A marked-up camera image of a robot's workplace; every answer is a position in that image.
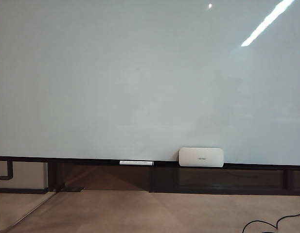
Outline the white marker pen black cap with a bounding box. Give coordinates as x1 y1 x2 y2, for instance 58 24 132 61
119 160 155 166

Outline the large white whiteboard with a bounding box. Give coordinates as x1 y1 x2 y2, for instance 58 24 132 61
0 0 300 168

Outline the white rectangular board eraser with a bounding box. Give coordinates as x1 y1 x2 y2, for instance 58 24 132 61
178 147 225 168

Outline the black bent pipe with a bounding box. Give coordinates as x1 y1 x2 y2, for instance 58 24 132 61
0 160 14 181

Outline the black whiteboard tray rail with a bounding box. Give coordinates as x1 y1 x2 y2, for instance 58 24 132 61
0 155 300 171

